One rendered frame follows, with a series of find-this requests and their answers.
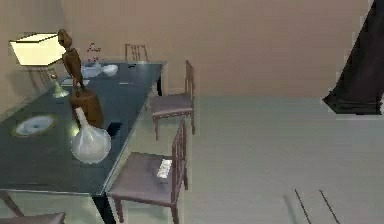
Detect brown wooden chair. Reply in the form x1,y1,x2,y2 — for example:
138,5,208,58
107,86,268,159
0,191,66,224
106,119,190,224
149,59,197,142
124,43,150,64

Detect dark glass dining table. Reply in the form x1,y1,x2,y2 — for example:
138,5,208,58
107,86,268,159
0,60,168,224

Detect pale blue bowl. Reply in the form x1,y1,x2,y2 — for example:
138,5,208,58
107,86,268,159
81,63,103,79

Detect dark curtain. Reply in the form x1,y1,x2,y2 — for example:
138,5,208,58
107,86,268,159
322,0,384,116

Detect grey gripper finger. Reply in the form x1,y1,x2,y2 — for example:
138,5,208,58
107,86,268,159
318,189,341,224
294,189,312,224

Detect brown wooden figure statue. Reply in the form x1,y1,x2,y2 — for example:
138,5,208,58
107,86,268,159
57,28,105,130

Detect cream shade table lamp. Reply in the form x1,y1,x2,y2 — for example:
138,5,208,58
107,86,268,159
8,32,70,100

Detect white bowl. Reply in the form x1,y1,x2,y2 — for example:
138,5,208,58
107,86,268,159
102,64,120,76

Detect white remote control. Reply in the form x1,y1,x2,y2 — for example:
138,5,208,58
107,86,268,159
156,158,173,181

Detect white plate with gold rim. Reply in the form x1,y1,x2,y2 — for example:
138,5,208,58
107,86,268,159
12,114,57,138

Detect white round vase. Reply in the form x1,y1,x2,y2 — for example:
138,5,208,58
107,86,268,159
70,106,112,165

